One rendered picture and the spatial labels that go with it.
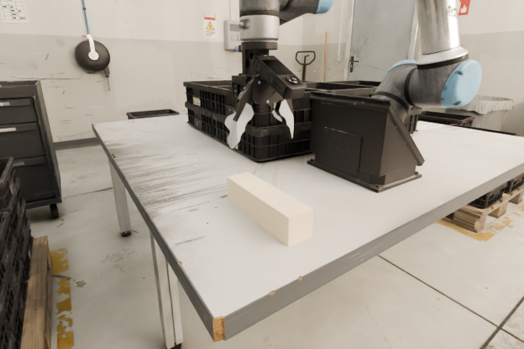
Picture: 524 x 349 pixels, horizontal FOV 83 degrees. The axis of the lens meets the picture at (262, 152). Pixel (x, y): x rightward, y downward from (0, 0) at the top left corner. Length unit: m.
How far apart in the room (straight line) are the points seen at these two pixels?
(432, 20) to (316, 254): 0.62
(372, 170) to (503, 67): 3.22
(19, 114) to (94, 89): 2.11
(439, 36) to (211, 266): 0.74
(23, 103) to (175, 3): 2.83
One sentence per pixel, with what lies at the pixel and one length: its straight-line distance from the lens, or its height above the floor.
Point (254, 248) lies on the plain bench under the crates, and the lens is 0.57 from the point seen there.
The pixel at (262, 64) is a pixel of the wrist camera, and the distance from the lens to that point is 0.56.
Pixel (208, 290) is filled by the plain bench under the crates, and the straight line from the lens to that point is 0.49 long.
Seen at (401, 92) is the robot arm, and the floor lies 0.94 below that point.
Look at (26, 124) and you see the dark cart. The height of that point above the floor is 0.67.
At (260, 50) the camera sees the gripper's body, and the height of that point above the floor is 1.05.
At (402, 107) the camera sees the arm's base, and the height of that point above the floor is 0.90.
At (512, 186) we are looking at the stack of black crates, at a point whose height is 0.19.
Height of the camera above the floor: 1.03
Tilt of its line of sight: 17 degrees down
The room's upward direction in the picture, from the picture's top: straight up
